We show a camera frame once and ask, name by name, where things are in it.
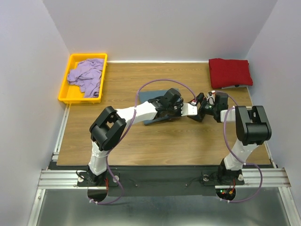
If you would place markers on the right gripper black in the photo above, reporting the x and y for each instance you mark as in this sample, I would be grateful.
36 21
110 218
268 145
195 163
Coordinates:
204 109

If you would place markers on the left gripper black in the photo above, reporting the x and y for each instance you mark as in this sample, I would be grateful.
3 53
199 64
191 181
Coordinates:
177 109

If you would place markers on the blue-grey t-shirt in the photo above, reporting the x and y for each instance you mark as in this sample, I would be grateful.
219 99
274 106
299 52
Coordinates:
151 101

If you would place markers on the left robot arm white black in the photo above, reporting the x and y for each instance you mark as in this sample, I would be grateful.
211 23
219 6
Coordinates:
112 125

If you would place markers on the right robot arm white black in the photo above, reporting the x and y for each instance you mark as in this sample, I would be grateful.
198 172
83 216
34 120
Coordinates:
252 130

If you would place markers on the folded red t-shirt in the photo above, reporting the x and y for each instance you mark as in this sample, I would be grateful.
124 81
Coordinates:
229 72

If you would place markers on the white item under red shirt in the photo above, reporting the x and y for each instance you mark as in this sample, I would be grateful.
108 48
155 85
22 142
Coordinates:
235 87

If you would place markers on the lilac t-shirt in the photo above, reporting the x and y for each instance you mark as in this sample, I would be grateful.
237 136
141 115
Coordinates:
87 76

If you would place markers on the yellow plastic tray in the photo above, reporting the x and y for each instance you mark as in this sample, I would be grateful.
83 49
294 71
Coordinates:
71 94

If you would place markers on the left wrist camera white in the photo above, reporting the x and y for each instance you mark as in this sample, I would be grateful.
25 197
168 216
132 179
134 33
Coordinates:
189 110

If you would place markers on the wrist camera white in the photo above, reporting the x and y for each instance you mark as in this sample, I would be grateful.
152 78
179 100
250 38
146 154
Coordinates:
189 110
210 97

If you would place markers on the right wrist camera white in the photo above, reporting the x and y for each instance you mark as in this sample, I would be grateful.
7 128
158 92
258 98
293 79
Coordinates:
210 97

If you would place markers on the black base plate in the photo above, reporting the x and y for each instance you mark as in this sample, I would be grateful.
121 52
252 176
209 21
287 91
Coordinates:
174 180

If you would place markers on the aluminium frame rail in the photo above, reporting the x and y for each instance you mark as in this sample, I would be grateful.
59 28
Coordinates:
165 143

